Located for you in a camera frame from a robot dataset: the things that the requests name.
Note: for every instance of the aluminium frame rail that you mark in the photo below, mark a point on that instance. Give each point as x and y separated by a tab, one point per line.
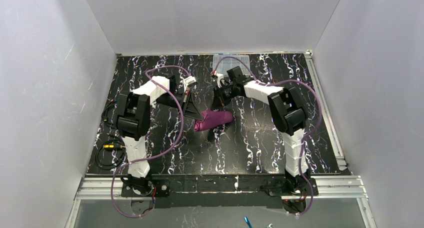
218	140

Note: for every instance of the clear plastic compartment box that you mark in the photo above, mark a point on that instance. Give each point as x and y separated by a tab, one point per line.
226	62

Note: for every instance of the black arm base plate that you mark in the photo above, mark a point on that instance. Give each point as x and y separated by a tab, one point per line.
242	190

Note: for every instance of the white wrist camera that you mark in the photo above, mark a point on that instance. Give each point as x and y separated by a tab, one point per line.
189	82
217	77

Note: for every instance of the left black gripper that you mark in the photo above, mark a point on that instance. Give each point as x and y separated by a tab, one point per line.
185	98

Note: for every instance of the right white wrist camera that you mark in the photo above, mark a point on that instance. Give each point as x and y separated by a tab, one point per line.
217	77

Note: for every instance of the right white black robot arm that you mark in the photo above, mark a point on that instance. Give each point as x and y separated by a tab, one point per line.
287	112

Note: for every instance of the blue tool handle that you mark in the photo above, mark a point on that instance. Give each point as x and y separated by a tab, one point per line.
247	222

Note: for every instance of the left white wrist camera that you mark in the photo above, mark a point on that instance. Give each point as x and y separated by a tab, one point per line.
189	82

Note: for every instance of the purple cloth napkin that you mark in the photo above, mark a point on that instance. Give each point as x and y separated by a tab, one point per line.
212	119

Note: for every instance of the black coiled cable yellow plug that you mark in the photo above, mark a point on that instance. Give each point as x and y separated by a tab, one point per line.
114	145

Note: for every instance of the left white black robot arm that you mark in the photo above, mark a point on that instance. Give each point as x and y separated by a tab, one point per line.
133	114

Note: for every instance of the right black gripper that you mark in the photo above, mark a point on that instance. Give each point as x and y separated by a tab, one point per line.
218	100

